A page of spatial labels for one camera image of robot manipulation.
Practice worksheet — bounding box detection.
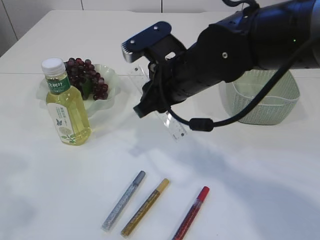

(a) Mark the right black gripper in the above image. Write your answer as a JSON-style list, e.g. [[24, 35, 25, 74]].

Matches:
[[133, 44, 222, 119]]

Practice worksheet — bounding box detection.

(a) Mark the clear plastic ruler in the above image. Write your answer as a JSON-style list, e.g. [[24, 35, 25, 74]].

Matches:
[[128, 65, 187, 142]]

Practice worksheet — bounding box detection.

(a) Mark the dark red grape bunch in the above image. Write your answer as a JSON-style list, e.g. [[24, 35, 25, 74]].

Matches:
[[64, 57, 109, 101]]

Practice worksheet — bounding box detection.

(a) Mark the green tea bottle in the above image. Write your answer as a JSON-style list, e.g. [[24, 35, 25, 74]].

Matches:
[[41, 57, 91, 146]]

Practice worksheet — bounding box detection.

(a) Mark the blue glitter pen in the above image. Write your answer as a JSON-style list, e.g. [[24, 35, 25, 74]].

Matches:
[[101, 170, 146, 232]]

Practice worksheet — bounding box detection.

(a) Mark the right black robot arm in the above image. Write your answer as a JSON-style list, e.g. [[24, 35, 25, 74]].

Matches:
[[127, 0, 320, 117]]

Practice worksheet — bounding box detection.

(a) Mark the green wavy plastic plate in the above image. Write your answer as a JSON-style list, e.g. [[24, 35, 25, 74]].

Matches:
[[36, 62, 122, 118]]

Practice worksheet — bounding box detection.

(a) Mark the gold glitter pen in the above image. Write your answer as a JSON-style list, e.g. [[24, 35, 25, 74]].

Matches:
[[120, 178, 170, 237]]

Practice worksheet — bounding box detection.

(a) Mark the green woven plastic basket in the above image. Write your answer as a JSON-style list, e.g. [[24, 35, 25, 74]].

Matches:
[[219, 69, 300, 126]]

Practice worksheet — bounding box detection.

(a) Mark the red glitter pen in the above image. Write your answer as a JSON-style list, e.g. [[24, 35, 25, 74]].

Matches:
[[172, 186, 210, 240]]

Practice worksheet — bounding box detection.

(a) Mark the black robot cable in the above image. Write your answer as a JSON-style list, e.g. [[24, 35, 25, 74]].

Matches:
[[154, 0, 320, 133]]

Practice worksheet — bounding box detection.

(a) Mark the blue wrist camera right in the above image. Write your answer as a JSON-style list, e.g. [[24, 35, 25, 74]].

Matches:
[[121, 21, 187, 63]]

